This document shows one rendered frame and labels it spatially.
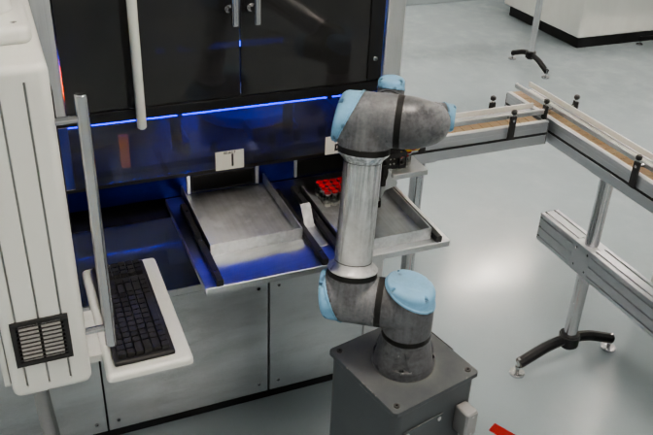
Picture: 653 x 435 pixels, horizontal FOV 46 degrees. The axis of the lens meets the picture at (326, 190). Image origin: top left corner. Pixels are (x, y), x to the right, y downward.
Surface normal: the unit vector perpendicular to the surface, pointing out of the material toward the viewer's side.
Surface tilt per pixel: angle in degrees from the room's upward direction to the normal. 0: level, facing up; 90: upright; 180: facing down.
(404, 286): 8
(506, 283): 0
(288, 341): 90
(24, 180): 90
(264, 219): 0
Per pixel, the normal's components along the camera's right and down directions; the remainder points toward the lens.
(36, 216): 0.38, 0.46
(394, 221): 0.04, -0.88
